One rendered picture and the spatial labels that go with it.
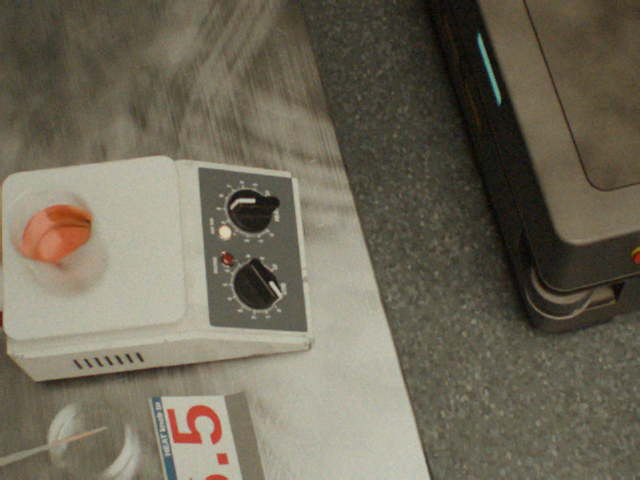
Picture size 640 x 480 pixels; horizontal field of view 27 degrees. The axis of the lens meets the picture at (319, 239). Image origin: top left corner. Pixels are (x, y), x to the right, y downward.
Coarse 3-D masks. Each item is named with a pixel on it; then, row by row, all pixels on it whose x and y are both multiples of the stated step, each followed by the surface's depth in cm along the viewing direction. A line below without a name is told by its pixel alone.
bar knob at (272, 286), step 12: (252, 264) 89; (240, 276) 90; (252, 276) 90; (264, 276) 89; (240, 288) 90; (252, 288) 90; (264, 288) 89; (276, 288) 89; (252, 300) 90; (264, 300) 90; (276, 300) 90
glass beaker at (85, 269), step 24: (24, 192) 82; (48, 192) 83; (72, 192) 82; (24, 216) 84; (96, 216) 81; (96, 240) 83; (48, 264) 81; (72, 264) 82; (96, 264) 84; (48, 288) 86; (72, 288) 85; (96, 288) 87
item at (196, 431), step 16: (192, 400) 91; (208, 400) 92; (176, 416) 90; (192, 416) 90; (208, 416) 91; (176, 432) 89; (192, 432) 90; (208, 432) 90; (176, 448) 88; (192, 448) 89; (208, 448) 90; (224, 448) 91; (176, 464) 88; (192, 464) 89; (208, 464) 89; (224, 464) 90
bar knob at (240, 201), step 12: (240, 192) 93; (252, 192) 93; (240, 204) 91; (252, 204) 91; (264, 204) 92; (276, 204) 92; (240, 216) 92; (252, 216) 92; (264, 216) 93; (240, 228) 92; (252, 228) 92; (264, 228) 93
